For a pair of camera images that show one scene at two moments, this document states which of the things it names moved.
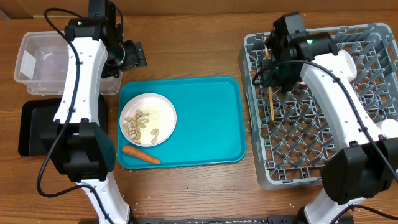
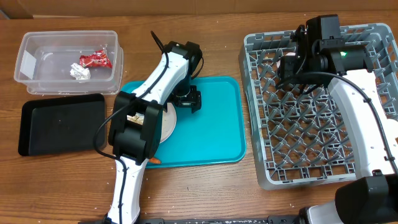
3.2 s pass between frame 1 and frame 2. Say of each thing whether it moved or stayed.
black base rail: stayed
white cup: stayed
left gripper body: moved
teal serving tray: stayed
